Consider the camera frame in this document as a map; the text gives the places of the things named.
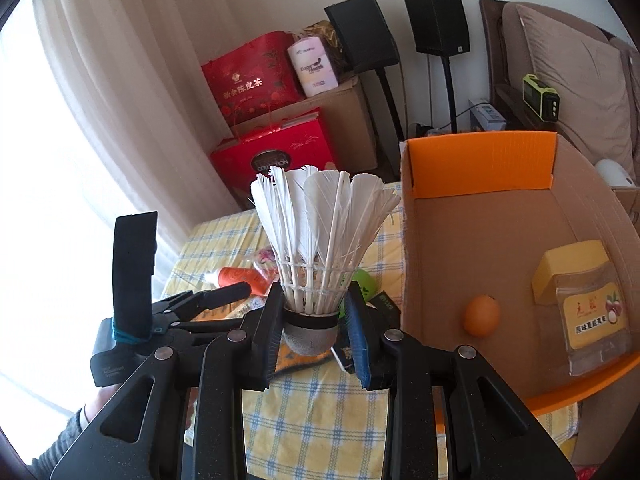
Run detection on red gift box with handle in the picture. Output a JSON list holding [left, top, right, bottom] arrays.
[[200, 31, 307, 127]]

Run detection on clear plastic packet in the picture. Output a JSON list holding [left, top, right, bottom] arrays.
[[249, 247, 281, 282]]

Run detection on red chocolate gift box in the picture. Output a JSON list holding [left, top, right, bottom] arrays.
[[210, 109, 342, 207]]

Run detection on white round object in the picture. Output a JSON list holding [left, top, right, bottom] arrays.
[[594, 158, 637, 187]]

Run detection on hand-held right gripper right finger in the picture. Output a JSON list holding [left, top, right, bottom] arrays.
[[344, 282, 579, 480]]

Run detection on brown cardboard box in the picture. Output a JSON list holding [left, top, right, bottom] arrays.
[[232, 74, 379, 177]]

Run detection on orange tube with white cap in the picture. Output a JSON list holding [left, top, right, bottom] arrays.
[[202, 267, 271, 297]]

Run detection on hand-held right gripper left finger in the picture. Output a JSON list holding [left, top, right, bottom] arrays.
[[50, 282, 286, 480]]

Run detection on person's left forearm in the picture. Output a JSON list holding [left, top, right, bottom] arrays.
[[47, 402, 118, 463]]

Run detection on green plastic cup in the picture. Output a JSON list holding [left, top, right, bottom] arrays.
[[340, 268, 377, 318]]

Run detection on brown sofa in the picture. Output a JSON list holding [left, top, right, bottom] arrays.
[[478, 0, 640, 471]]

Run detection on small black box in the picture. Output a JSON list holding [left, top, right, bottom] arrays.
[[367, 290, 402, 333]]

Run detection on dark blue packet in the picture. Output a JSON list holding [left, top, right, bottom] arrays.
[[331, 344, 362, 375]]

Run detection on black speaker on stand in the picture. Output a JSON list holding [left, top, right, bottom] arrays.
[[402, 0, 471, 136], [323, 0, 407, 143]]

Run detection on green and black device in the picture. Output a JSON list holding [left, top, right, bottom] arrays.
[[522, 74, 561, 122]]

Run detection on white tissue roll pack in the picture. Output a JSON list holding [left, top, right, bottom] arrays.
[[286, 37, 341, 99]]

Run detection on white curtain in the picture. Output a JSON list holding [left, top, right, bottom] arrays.
[[30, 0, 251, 271]]

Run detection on yellow sponge block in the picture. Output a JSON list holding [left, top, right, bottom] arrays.
[[531, 240, 612, 306]]

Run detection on orange knitted cloth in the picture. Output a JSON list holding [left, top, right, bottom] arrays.
[[271, 342, 342, 377]]

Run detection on blue and white box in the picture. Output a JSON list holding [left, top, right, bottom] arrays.
[[468, 98, 506, 132]]

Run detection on white feather shuttlecock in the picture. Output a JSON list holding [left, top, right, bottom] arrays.
[[250, 165, 403, 358]]

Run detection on small orange fruit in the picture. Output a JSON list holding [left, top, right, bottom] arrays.
[[462, 294, 502, 337]]

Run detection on brown sofa cushion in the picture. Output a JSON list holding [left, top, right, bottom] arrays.
[[515, 3, 637, 181]]

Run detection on yellow blue checked blanket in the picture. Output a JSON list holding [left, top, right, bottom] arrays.
[[160, 182, 581, 480]]

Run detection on gold gift bag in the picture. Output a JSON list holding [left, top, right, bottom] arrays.
[[299, 20, 347, 77]]

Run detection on clear packet with yellow label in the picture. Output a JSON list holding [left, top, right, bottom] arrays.
[[555, 264, 634, 378]]

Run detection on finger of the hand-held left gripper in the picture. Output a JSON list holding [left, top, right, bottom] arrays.
[[172, 316, 252, 337], [150, 282, 252, 323]]

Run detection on orange cardboard box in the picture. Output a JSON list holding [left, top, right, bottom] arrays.
[[399, 130, 640, 433]]

